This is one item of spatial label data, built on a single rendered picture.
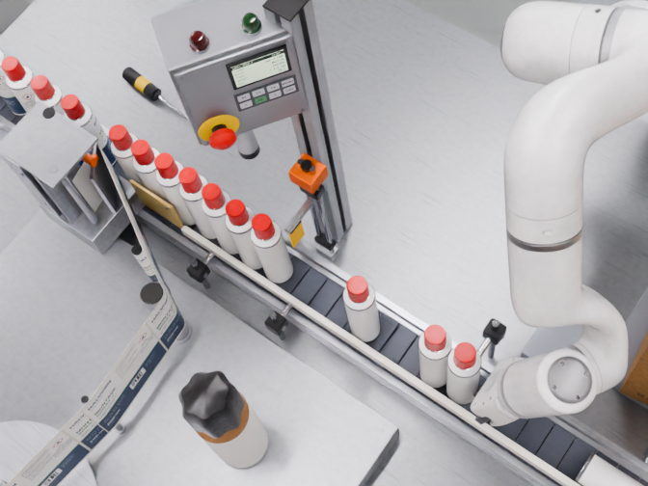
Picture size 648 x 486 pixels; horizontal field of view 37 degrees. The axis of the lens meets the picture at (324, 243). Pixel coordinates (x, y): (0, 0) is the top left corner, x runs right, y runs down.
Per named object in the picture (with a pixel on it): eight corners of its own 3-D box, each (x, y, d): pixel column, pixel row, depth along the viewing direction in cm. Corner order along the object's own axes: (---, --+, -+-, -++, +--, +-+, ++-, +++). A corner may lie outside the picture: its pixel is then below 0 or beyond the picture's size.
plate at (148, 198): (142, 204, 182) (127, 181, 174) (145, 201, 182) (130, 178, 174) (182, 230, 179) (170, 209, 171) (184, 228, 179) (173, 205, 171)
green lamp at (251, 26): (239, 23, 125) (236, 12, 123) (258, 16, 125) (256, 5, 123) (245, 39, 124) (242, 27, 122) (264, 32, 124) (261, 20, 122)
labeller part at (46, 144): (-4, 149, 162) (-7, 147, 161) (40, 101, 165) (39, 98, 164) (54, 190, 157) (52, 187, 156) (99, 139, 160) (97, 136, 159)
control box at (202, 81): (183, 95, 144) (148, 15, 127) (291, 58, 145) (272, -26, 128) (202, 151, 140) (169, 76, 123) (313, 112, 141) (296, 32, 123)
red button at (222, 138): (202, 125, 135) (208, 143, 133) (229, 116, 135) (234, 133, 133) (208, 139, 138) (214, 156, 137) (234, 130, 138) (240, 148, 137)
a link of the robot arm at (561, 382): (549, 347, 139) (493, 370, 137) (589, 336, 127) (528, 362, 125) (573, 402, 138) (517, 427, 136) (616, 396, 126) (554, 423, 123)
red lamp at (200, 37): (187, 40, 125) (183, 30, 122) (206, 34, 125) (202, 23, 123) (193, 56, 123) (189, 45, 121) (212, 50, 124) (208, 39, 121)
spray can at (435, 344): (414, 377, 164) (411, 338, 146) (431, 353, 166) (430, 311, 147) (439, 394, 163) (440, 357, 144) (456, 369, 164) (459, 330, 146)
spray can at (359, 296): (344, 333, 169) (333, 288, 150) (362, 309, 170) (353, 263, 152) (369, 348, 167) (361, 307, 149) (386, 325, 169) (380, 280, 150)
